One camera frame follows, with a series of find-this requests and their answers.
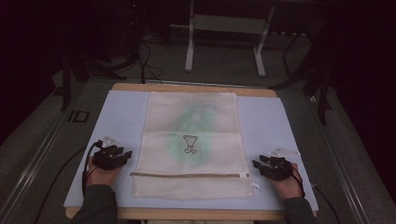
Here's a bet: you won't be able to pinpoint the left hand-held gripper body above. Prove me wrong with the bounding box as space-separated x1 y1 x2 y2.
92 134 126 172

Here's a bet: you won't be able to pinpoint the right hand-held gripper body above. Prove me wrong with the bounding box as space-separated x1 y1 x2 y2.
262 147 302 181

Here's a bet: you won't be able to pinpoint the white mesh zipper bag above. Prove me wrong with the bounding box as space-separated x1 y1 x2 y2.
130 91 261 200

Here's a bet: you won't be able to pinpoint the person's left hand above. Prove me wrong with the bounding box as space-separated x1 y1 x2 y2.
86 156 124 188

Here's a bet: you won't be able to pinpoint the person's right hand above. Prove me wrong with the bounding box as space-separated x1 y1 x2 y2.
269 162 304 201

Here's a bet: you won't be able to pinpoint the pale blue board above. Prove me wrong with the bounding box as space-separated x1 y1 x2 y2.
64 90 319 213

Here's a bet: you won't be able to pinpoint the green garment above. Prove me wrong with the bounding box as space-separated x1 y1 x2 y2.
164 99 217 166

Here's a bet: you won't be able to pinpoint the wooden table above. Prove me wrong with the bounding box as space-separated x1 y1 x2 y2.
64 82 318 221

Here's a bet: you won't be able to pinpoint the black stand legs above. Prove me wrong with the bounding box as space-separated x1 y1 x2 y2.
268 31 333 126
60 46 139 112

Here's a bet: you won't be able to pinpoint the white metal stand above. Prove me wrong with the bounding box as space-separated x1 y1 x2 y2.
170 0 276 78

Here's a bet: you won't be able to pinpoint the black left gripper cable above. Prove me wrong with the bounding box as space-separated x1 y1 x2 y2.
32 140 105 224

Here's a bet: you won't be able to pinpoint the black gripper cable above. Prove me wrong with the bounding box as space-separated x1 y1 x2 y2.
32 140 105 224
290 163 343 224

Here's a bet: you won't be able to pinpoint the black floor bracket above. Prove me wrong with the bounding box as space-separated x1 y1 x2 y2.
67 109 91 123

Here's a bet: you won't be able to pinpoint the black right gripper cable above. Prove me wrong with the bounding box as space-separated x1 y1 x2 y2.
290 163 343 224

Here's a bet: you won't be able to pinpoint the metal floor rail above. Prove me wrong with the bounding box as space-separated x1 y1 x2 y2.
0 90 74 224
143 79 250 90
306 94 372 224

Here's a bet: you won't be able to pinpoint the black floor cables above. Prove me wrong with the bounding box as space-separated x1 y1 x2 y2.
135 38 164 86

